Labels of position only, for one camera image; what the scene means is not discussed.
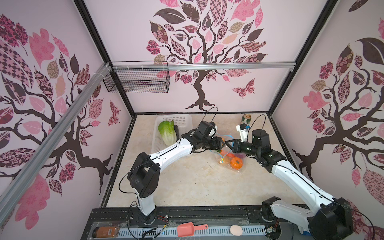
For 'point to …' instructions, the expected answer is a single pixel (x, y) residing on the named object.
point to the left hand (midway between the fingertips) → (220, 146)
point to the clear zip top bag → (227, 159)
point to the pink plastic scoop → (187, 229)
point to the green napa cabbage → (166, 130)
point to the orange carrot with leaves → (223, 153)
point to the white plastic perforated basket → (184, 122)
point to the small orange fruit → (223, 139)
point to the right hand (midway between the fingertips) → (226, 141)
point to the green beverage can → (246, 118)
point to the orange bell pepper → (236, 163)
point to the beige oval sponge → (236, 230)
